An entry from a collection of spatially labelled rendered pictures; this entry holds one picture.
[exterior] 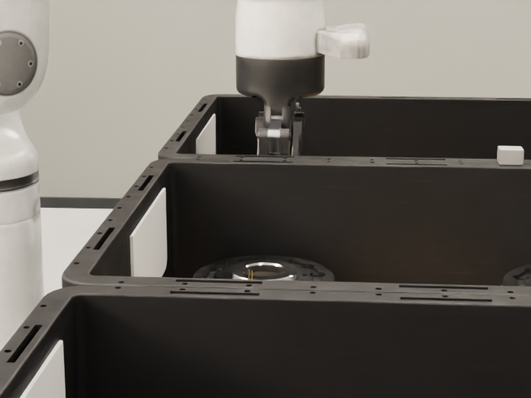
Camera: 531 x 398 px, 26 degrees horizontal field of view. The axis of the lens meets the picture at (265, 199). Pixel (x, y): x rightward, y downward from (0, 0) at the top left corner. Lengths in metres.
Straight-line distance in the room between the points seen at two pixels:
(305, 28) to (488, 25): 3.02
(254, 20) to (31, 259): 0.30
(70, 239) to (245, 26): 0.61
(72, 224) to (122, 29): 2.46
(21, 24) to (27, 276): 0.23
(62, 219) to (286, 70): 0.71
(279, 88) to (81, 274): 0.37
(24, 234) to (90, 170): 3.05
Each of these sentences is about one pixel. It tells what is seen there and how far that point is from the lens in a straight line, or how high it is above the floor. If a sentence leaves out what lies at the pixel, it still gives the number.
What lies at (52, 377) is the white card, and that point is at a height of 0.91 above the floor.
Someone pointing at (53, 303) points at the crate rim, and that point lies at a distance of 0.57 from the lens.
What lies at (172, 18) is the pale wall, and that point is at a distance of 3.95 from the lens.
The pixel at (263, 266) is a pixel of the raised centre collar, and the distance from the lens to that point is 0.83.
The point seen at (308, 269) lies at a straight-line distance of 0.83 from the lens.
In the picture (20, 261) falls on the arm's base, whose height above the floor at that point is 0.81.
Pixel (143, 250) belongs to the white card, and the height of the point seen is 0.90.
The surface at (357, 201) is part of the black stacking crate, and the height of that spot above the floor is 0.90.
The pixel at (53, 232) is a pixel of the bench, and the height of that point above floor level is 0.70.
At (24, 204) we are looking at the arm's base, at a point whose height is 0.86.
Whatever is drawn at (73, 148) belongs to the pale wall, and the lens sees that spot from 4.09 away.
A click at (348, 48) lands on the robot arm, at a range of 0.92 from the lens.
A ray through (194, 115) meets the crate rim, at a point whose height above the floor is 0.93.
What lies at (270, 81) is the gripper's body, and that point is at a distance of 0.94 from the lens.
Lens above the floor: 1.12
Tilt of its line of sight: 15 degrees down
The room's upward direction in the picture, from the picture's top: straight up
